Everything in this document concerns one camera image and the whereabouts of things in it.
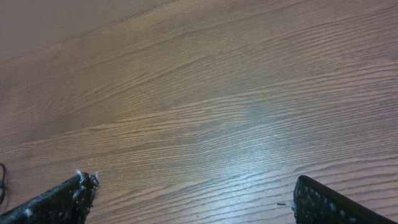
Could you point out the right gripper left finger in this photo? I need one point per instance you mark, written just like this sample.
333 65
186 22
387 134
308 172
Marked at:
68 202

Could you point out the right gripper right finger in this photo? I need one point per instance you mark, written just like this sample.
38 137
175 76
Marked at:
315 203

